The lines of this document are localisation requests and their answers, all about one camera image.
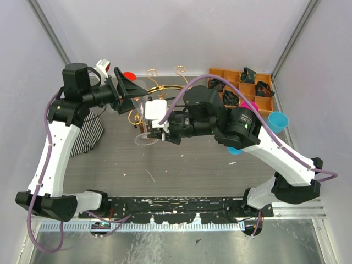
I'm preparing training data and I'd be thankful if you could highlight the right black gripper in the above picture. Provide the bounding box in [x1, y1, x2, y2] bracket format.
[147, 111, 216, 145]

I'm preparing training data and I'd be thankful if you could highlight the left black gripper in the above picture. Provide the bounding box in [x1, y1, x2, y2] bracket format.
[84, 67, 150, 114]

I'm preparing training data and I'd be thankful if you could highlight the clear wine glass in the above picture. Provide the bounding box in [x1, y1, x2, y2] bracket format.
[133, 96, 158, 146]

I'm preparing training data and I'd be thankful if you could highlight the red wine glass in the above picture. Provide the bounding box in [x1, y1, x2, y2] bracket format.
[123, 71, 137, 81]

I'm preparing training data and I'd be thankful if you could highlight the black white striped cloth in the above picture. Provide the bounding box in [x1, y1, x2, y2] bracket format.
[70, 111, 104, 157]

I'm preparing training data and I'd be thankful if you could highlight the pink wine glass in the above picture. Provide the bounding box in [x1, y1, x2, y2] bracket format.
[239, 101, 259, 111]

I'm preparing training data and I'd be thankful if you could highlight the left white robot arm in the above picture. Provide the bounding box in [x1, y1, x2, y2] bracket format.
[15, 63, 148, 223]

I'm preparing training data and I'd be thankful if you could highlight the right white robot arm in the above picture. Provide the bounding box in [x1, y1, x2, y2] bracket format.
[144, 85, 322, 217]

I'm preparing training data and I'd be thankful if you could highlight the black sock in tray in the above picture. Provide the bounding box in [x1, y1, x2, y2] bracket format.
[223, 90, 239, 107]
[208, 79, 225, 92]

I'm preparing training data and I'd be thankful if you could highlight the patterned dark sock in tray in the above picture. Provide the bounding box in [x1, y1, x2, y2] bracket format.
[240, 67, 257, 84]

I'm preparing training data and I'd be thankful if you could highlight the wooden compartment tray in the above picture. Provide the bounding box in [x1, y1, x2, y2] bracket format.
[208, 68, 274, 117]

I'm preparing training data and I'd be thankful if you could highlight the dark sock right tray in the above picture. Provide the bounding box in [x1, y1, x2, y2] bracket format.
[255, 81, 275, 97]

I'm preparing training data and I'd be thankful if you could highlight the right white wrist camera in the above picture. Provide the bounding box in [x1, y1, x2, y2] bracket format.
[144, 99, 169, 133]

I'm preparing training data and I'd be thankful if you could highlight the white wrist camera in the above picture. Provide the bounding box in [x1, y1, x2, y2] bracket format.
[144, 99, 169, 133]
[95, 59, 111, 85]

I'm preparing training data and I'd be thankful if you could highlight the gold wire wine glass rack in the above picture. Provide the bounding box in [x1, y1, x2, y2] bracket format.
[128, 65, 188, 132]

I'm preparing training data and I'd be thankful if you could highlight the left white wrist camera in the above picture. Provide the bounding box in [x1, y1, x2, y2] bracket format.
[95, 59, 111, 85]

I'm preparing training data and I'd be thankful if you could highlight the black mounting base plate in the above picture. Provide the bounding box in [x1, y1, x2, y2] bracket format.
[78, 196, 274, 225]

